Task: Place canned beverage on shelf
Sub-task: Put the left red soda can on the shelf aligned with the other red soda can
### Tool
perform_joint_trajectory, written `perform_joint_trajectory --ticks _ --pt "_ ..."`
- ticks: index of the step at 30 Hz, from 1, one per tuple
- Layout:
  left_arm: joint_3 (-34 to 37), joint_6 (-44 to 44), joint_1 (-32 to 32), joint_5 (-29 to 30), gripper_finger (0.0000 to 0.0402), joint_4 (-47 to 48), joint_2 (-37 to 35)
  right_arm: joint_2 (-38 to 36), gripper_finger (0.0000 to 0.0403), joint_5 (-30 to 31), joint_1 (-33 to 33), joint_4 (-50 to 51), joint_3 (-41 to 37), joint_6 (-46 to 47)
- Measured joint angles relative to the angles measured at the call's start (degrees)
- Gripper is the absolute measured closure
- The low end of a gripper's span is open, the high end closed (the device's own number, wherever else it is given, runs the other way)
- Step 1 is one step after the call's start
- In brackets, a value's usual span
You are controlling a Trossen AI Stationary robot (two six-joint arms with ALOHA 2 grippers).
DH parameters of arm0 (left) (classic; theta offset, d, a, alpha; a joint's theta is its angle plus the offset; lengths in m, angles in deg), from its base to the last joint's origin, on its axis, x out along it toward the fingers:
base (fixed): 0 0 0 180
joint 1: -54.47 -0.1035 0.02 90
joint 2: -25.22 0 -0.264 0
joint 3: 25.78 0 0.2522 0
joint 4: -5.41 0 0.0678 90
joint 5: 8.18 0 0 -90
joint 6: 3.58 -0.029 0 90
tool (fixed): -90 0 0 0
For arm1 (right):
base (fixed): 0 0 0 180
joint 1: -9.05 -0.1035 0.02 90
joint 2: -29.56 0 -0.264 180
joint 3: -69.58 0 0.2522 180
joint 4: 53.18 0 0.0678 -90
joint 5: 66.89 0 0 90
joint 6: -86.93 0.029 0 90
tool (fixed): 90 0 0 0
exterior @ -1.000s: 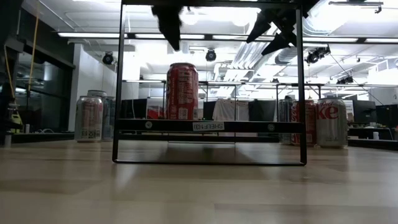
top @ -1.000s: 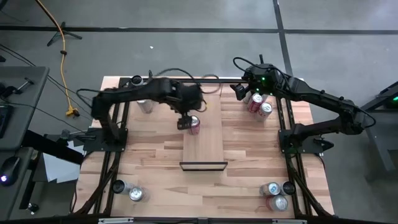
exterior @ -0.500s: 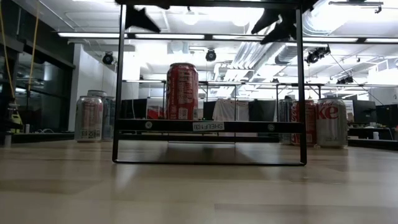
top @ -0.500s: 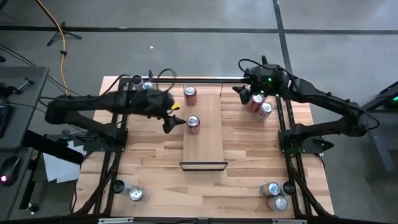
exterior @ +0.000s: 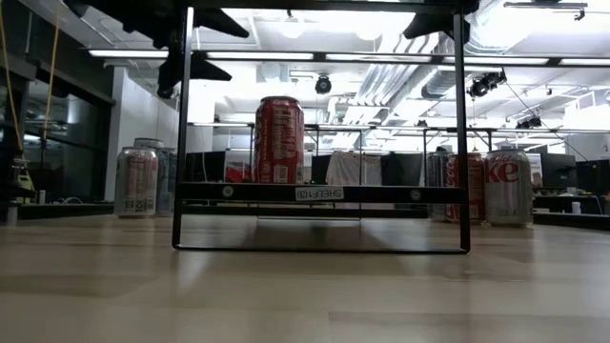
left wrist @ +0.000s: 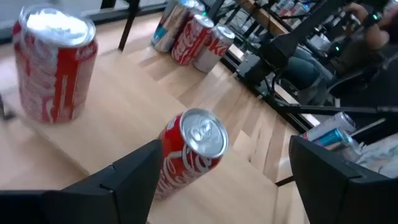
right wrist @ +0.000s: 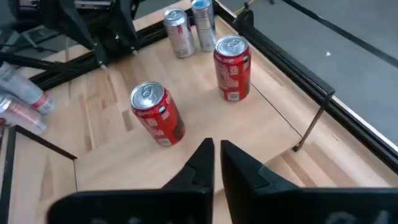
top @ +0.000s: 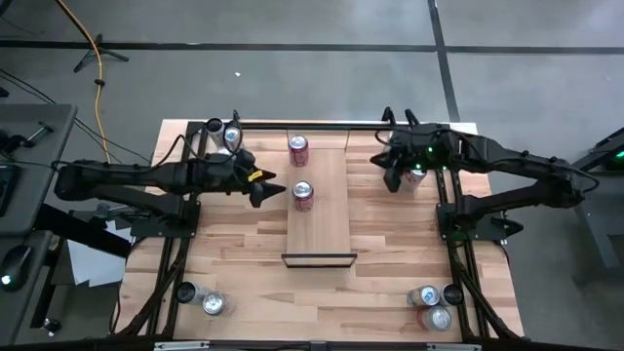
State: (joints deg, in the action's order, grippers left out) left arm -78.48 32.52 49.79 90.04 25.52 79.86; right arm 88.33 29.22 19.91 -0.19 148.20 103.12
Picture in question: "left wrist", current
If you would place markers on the black horizontal pole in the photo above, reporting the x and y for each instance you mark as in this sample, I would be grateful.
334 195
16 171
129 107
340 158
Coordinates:
342 109

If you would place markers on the person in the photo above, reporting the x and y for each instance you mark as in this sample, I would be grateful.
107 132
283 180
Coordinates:
311 73

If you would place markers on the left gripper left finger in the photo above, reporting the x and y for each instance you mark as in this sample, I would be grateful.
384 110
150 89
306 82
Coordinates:
93 202

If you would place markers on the red Coca-Cola can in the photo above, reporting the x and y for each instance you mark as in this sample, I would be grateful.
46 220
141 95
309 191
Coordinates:
191 40
189 152
53 62

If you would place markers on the wooden shelf with black frame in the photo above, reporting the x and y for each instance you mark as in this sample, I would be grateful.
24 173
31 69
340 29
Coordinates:
124 109

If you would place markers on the wooden neighbouring table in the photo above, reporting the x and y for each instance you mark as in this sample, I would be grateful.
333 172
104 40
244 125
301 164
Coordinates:
267 18

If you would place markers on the slim silver blue can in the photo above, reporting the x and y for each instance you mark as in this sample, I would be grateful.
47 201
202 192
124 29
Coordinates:
334 138
164 31

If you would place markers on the slim white palm-print can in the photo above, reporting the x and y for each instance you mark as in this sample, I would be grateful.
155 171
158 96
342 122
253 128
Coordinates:
329 124

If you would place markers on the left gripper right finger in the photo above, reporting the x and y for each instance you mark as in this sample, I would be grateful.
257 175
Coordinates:
342 199

